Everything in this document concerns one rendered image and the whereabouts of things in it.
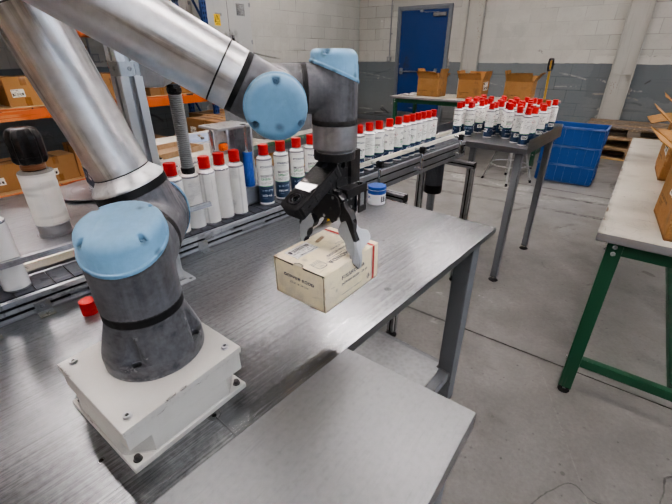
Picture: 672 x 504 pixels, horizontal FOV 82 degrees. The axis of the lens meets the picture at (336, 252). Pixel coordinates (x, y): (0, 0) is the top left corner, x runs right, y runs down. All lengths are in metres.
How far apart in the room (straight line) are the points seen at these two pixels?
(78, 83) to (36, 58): 0.05
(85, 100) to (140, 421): 0.44
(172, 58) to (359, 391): 0.56
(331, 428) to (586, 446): 1.40
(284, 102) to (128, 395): 0.46
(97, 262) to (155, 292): 0.08
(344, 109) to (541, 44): 7.52
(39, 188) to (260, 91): 0.94
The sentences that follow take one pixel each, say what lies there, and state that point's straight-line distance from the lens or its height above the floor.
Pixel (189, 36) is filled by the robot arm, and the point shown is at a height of 1.36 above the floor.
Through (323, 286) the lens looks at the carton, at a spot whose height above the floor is 1.00.
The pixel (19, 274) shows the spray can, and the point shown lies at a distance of 1.09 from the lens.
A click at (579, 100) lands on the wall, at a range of 8.00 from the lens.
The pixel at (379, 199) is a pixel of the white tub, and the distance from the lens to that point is 1.49.
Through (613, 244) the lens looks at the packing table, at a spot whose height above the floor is 0.73.
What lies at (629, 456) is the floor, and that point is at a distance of 1.98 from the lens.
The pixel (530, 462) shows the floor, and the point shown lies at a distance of 1.79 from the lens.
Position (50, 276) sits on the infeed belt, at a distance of 1.14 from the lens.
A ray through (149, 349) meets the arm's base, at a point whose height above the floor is 0.97.
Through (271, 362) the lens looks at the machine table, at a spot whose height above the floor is 0.83.
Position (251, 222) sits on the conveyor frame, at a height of 0.86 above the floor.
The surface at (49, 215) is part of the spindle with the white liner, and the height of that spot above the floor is 0.95.
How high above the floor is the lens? 1.35
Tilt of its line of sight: 27 degrees down
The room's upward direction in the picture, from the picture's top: straight up
